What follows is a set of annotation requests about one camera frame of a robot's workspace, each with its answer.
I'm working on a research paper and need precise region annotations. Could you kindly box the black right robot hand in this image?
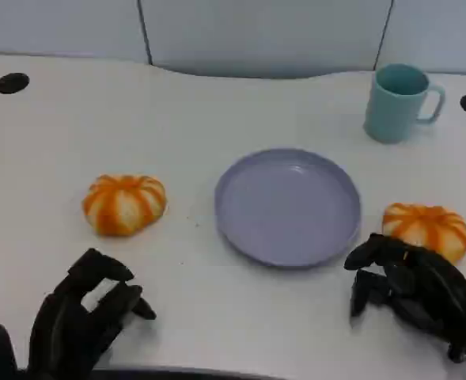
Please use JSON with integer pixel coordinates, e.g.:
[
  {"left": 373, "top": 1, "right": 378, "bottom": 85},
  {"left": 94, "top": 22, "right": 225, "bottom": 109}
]
[{"left": 343, "top": 232, "right": 466, "bottom": 363}]

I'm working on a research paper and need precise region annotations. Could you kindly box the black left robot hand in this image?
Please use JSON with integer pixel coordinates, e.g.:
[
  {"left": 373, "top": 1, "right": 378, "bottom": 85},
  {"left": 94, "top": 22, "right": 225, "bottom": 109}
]
[{"left": 26, "top": 247, "right": 157, "bottom": 380}]

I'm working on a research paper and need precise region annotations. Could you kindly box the orange and white bread roll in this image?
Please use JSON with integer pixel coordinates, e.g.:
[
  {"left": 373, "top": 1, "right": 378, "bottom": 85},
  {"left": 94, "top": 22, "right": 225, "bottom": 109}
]
[
  {"left": 81, "top": 173, "right": 168, "bottom": 238},
  {"left": 381, "top": 202, "right": 466, "bottom": 265}
]

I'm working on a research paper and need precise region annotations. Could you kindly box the lilac plate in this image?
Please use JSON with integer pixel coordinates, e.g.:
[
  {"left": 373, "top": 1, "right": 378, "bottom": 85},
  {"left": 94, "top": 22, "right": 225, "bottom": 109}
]
[{"left": 214, "top": 148, "right": 362, "bottom": 271}]

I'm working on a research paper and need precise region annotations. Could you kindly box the pale green mug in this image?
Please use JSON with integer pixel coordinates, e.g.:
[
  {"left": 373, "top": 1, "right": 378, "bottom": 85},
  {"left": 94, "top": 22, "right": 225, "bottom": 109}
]
[{"left": 362, "top": 63, "right": 446, "bottom": 144}]

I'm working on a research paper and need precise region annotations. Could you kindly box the grey partition panel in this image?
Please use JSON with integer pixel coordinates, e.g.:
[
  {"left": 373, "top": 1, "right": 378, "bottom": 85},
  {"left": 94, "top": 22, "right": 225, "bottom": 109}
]
[
  {"left": 374, "top": 0, "right": 466, "bottom": 74},
  {"left": 137, "top": 0, "right": 395, "bottom": 79},
  {"left": 0, "top": 0, "right": 153, "bottom": 67}
]

